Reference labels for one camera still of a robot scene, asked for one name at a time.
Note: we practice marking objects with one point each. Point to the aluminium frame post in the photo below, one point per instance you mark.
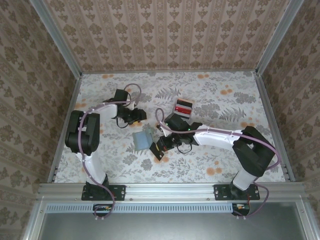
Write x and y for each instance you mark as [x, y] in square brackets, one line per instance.
[62, 42]
[277, 37]

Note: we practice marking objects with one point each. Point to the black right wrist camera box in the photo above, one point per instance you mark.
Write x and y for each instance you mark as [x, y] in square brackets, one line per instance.
[177, 122]

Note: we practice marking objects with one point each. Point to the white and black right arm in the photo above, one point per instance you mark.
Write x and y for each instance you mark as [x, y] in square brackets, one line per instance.
[252, 152]

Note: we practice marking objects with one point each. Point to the grey metal panel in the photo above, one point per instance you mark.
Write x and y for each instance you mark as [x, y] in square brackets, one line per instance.
[170, 227]

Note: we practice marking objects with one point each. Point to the red and white box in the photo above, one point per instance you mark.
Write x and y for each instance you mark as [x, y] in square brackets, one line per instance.
[183, 115]

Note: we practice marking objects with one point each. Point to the wide aluminium front rail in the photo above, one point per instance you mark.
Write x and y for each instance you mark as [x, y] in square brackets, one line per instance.
[170, 191]

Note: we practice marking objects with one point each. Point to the sage green card holder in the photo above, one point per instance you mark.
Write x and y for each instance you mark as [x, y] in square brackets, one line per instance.
[141, 140]

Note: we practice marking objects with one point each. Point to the black connector box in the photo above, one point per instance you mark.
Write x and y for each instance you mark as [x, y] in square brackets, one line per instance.
[102, 210]
[241, 209]

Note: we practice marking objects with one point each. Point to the aluminium frame rail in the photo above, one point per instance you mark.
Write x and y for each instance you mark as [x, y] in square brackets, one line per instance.
[266, 100]
[72, 100]
[175, 72]

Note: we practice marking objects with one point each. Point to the black credit card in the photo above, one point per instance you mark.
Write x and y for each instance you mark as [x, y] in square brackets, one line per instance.
[155, 151]

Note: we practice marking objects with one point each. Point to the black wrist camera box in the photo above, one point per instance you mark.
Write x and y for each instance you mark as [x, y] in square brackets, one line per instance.
[177, 122]
[120, 95]

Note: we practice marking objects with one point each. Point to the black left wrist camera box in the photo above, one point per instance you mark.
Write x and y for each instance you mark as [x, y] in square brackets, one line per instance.
[120, 95]

